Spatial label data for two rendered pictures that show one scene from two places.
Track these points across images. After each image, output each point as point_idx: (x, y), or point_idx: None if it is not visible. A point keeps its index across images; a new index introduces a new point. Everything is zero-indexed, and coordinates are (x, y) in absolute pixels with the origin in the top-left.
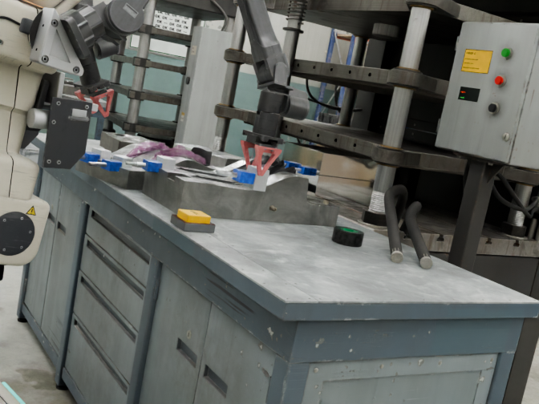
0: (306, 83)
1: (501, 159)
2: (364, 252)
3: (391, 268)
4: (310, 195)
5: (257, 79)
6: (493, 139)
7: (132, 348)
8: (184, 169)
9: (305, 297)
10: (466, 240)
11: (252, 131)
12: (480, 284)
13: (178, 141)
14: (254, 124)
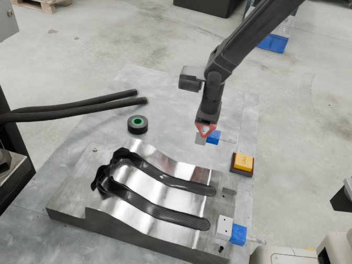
0: None
1: (16, 31)
2: (145, 115)
3: (161, 99)
4: (72, 174)
5: (222, 81)
6: (2, 21)
7: None
8: (197, 228)
9: (248, 93)
10: (8, 103)
11: (217, 112)
12: (132, 77)
13: None
14: (219, 106)
